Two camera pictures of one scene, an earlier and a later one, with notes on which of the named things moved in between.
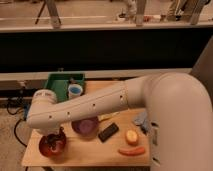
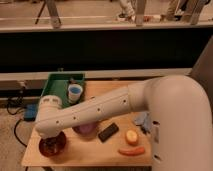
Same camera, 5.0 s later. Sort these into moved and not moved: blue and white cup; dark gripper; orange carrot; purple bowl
Moved: dark gripper
Not moved: orange carrot; purple bowl; blue and white cup
